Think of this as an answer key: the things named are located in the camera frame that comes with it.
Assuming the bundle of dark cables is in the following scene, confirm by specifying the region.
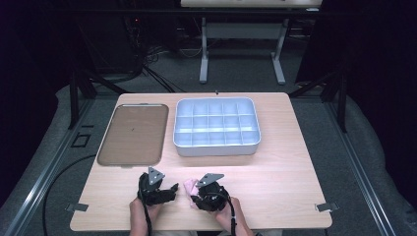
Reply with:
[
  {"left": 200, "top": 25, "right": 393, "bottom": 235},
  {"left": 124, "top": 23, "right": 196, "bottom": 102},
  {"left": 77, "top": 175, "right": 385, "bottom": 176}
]
[{"left": 122, "top": 14, "right": 186, "bottom": 94}]

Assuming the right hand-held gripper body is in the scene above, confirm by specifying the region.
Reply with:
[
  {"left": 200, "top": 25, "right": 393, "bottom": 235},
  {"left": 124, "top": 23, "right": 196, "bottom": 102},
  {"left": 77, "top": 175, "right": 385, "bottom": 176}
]
[{"left": 195, "top": 172, "right": 231, "bottom": 212}]

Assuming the white compartment storage box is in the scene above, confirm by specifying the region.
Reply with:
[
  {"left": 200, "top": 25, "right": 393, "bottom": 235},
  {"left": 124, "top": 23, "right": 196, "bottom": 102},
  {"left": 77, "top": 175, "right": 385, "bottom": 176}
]
[{"left": 172, "top": 96, "right": 263, "bottom": 157}]

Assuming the brown tray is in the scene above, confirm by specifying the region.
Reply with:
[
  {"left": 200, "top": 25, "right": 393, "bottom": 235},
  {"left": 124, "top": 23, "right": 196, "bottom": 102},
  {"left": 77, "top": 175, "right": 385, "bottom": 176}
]
[{"left": 96, "top": 103, "right": 170, "bottom": 168}]

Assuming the aluminium floor rail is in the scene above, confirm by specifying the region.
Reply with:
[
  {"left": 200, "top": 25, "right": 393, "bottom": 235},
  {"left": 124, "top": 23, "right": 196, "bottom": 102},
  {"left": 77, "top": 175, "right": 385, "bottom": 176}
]
[
  {"left": 323, "top": 97, "right": 398, "bottom": 236},
  {"left": 2, "top": 97, "right": 96, "bottom": 236}
]

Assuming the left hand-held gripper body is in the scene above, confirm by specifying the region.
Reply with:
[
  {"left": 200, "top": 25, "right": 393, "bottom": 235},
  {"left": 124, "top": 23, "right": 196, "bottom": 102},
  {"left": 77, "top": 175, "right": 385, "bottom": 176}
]
[{"left": 137, "top": 165, "right": 166, "bottom": 207}]

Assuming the person's left hand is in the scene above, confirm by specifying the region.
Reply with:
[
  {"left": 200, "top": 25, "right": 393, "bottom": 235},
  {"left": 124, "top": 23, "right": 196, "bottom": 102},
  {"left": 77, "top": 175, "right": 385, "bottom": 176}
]
[{"left": 129, "top": 196, "right": 162, "bottom": 225}]

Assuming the white desk with metal legs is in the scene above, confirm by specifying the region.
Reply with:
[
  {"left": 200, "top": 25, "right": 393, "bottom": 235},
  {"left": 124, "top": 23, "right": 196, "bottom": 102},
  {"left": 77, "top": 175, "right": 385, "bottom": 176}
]
[{"left": 179, "top": 0, "right": 324, "bottom": 87}]

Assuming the person's right hand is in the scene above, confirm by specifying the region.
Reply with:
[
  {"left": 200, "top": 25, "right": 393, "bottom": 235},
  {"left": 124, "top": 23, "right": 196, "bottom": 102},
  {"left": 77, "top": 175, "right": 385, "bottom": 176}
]
[{"left": 208, "top": 196, "right": 246, "bottom": 231}]

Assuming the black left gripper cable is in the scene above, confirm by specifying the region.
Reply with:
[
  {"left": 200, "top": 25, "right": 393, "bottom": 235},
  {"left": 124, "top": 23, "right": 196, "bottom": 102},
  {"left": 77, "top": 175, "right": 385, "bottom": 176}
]
[{"left": 139, "top": 183, "right": 153, "bottom": 236}]

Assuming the pink sock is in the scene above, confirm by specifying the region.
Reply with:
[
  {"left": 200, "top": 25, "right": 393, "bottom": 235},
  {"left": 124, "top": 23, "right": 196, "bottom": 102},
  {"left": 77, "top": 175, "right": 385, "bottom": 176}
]
[{"left": 183, "top": 178, "right": 200, "bottom": 209}]

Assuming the black metal stand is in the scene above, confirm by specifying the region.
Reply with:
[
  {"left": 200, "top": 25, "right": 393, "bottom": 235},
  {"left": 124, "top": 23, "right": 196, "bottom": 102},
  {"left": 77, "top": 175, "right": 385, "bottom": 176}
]
[
  {"left": 67, "top": 70, "right": 131, "bottom": 131},
  {"left": 288, "top": 65, "right": 349, "bottom": 134}
]

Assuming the black floor cable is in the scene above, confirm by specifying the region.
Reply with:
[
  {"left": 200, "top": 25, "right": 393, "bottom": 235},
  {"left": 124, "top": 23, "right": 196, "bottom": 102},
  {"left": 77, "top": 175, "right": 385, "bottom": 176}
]
[{"left": 41, "top": 153, "right": 98, "bottom": 236}]

